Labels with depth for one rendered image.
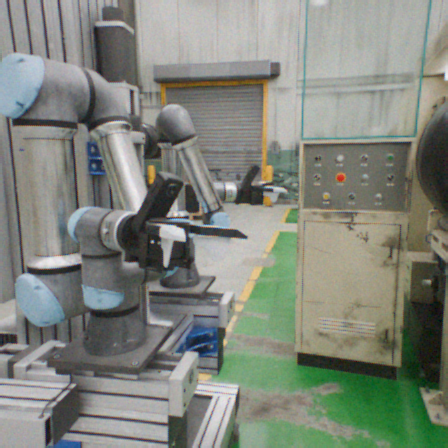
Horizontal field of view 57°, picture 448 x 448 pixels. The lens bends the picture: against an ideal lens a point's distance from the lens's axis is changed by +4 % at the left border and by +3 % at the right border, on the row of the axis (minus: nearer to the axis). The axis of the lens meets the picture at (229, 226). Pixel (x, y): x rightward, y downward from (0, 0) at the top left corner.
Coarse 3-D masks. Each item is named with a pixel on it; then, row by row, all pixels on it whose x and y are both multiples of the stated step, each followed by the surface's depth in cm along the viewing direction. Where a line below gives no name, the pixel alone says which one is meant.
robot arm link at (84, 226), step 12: (72, 216) 78; (84, 216) 76; (96, 216) 74; (72, 228) 77; (84, 228) 75; (96, 228) 73; (84, 240) 75; (96, 240) 74; (84, 252) 76; (96, 252) 75; (108, 252) 76
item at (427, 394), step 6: (420, 390) 210; (426, 390) 209; (432, 390) 211; (438, 390) 211; (426, 396) 206; (432, 396) 206; (426, 402) 201; (426, 408) 197; (432, 408) 196; (438, 408) 197; (432, 414) 192; (438, 414) 189; (444, 414) 193; (432, 420) 188; (438, 420) 188; (444, 420) 188
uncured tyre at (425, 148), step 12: (444, 108) 146; (432, 120) 153; (444, 120) 142; (432, 132) 146; (444, 132) 141; (420, 144) 159; (432, 144) 145; (444, 144) 141; (420, 156) 155; (432, 156) 145; (444, 156) 141; (420, 168) 156; (432, 168) 145; (444, 168) 142; (420, 180) 161; (432, 180) 146; (444, 180) 143; (432, 192) 149; (444, 192) 144; (444, 204) 147
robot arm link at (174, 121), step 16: (160, 112) 143; (176, 112) 140; (160, 128) 145; (176, 128) 138; (192, 128) 141; (176, 144) 140; (192, 144) 141; (192, 160) 142; (192, 176) 144; (208, 176) 145; (208, 192) 145; (208, 208) 146; (208, 224) 153; (224, 224) 146
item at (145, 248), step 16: (128, 224) 70; (176, 224) 65; (128, 240) 70; (144, 240) 65; (160, 240) 64; (128, 256) 70; (144, 256) 65; (160, 256) 63; (176, 256) 66; (160, 272) 63
